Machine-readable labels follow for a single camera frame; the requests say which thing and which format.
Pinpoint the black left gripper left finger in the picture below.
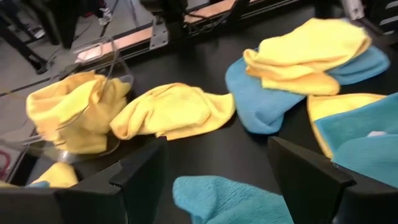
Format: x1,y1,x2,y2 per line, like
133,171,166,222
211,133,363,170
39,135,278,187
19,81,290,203
55,136,169,224

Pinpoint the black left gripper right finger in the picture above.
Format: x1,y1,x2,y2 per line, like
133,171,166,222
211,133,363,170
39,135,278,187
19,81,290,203
267,136,398,224

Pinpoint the yellow microfiber towel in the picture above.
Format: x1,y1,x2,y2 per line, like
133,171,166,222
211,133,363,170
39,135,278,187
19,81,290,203
0,161,79,189
25,70,133,156
243,17,373,96
307,93,387,160
109,82,236,141

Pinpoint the teal microfiber towel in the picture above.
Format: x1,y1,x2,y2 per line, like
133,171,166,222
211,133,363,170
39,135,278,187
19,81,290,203
172,175,295,224
314,92,398,189

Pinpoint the blue microfiber towel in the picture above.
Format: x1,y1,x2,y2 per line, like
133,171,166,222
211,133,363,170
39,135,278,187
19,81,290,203
24,180,51,189
224,45,391,135

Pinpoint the clear plastic basket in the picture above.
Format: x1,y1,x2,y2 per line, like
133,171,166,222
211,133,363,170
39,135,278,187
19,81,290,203
0,35,135,164

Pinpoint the wooden table side board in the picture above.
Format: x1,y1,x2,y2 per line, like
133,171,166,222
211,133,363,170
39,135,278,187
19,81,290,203
76,0,259,63

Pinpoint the person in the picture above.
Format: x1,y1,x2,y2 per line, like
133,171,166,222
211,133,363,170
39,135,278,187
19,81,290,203
77,0,113,27

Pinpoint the black furniture leg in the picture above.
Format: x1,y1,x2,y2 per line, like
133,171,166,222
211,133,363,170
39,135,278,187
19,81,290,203
0,12,49,75

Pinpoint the silver metal bracket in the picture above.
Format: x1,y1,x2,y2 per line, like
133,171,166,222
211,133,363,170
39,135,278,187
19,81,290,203
149,17,170,50

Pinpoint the black aluminium table frame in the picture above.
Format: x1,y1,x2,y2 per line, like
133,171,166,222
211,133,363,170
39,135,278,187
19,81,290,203
77,0,315,74

